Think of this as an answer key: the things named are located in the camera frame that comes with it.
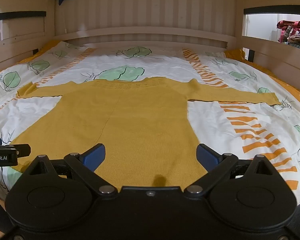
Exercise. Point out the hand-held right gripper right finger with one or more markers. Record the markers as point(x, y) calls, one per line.
point(207, 156)

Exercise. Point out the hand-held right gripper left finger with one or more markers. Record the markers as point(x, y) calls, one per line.
point(95, 156)

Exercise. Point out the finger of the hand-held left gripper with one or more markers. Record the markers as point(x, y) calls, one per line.
point(23, 149)

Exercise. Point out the mustard yellow knit sweater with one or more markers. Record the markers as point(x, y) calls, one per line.
point(142, 120)

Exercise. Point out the pile of colourful clothes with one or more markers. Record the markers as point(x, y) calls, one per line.
point(291, 32)

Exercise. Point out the white leaf-print striped blanket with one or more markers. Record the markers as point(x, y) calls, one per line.
point(215, 127)

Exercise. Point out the black rail padding strip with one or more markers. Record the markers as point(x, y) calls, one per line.
point(17, 15)
point(273, 10)

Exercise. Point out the light wooden bed frame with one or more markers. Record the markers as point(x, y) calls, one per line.
point(152, 10)

